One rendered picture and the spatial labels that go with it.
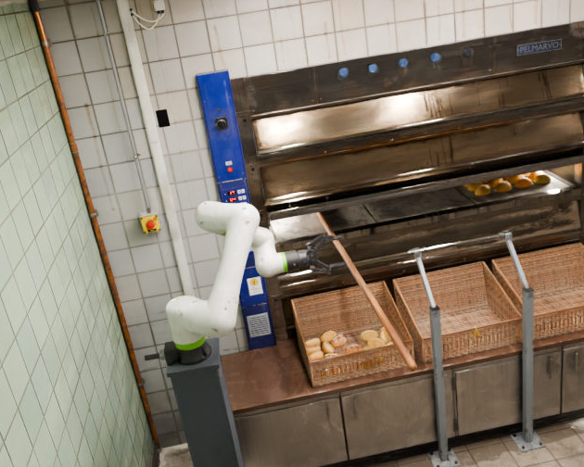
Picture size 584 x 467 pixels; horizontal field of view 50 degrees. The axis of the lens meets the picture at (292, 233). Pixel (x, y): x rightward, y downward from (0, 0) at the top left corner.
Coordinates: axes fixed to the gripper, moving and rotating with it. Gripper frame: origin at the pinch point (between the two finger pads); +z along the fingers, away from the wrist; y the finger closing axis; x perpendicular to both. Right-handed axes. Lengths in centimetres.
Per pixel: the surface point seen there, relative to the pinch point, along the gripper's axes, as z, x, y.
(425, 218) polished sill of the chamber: 60, -54, 16
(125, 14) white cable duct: -76, -54, -114
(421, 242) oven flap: 57, -55, 30
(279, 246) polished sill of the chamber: -23, -56, 16
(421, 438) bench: 31, -1, 119
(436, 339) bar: 41, 5, 55
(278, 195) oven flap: -20, -53, -14
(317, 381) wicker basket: -19, -6, 72
